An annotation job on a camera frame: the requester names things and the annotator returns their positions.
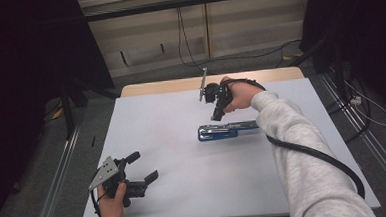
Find black curtain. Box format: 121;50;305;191
295;0;386;126
0;0;123;217

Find person's left hand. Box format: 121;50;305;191
96;181;130;217

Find white plug adapter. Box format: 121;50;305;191
349;95;363;107

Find thick black gripper cable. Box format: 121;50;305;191
220;72;367;207

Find metal floor rail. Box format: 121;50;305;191
315;67;386;210
25;122;88;217

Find white table mat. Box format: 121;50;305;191
74;73;383;217

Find blue stapler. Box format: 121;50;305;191
197;119;261;143

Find black horizontal bar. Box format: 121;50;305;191
83;0;311;23

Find black floor cable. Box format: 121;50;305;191
322;62;373;147

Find white floor cable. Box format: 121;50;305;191
342;76;386;130

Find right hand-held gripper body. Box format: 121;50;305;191
197;65;235;113

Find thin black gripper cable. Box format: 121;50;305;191
89;188;103;217

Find black stand legs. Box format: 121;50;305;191
57;74;123;141

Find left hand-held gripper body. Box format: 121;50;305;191
85;153;150;210

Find person's right hand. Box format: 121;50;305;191
219;73;266;114

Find black wall cable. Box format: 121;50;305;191
175;0;305;74

